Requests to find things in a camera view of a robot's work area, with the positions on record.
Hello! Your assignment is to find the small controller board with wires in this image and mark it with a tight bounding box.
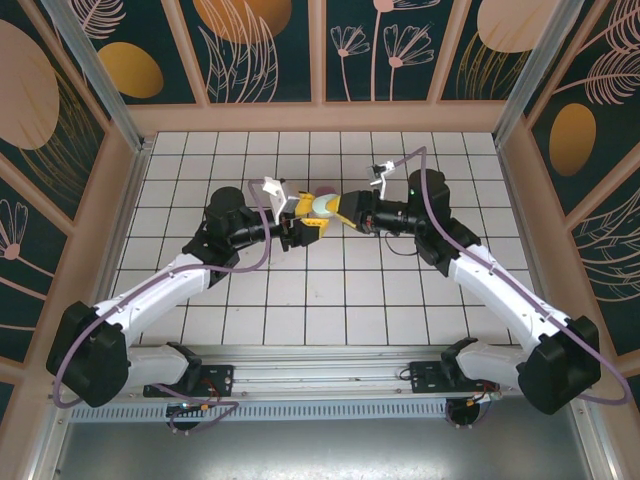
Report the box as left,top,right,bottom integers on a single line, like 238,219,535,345
164,399,211,419
464,389,504,409

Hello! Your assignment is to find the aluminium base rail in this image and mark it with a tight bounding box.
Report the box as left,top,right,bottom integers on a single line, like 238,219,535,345
49,344,526,404

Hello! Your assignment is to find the mint green earbuds charging case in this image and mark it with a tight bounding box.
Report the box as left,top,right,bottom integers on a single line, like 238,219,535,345
310,193,340,217

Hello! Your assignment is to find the aluminium frame post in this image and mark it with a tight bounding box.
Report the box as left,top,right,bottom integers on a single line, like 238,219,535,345
492,0,599,149
39,0,154,154

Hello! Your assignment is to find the grey metal front panel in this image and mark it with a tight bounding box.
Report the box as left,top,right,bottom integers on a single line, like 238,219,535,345
49,417,596,480

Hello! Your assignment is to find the thin black cable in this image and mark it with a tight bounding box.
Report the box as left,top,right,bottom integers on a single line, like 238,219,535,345
382,232,419,257

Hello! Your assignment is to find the slotted grey cable duct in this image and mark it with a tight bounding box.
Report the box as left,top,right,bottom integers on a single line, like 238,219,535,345
69,399,454,421

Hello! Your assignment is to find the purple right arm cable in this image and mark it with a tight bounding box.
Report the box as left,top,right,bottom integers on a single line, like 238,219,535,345
389,145,632,405

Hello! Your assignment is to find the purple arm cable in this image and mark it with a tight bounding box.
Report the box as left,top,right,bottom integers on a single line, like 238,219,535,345
389,145,632,405
53,179,275,436

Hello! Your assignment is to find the aluminium side rail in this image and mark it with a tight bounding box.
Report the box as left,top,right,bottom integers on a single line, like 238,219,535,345
494,134,619,480
24,142,151,480

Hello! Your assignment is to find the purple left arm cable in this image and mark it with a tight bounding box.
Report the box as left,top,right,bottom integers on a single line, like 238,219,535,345
53,179,275,436

